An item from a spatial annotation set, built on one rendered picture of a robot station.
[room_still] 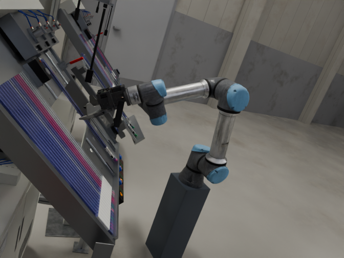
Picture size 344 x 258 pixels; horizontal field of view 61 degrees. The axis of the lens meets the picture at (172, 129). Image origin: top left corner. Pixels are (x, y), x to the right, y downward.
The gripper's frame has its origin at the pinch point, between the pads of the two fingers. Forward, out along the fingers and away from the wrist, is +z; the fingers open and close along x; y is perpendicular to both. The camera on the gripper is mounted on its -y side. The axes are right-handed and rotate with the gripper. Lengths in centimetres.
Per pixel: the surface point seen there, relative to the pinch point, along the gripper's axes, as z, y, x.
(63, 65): 3.8, 18.2, -16.1
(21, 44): 5.7, 31.5, 17.0
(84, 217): -2, -13, 49
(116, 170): -7.3, -24.2, 9.1
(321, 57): -512, -202, -610
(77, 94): 3.1, 3.8, -19.0
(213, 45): -186, -74, -474
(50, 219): 51, -73, -42
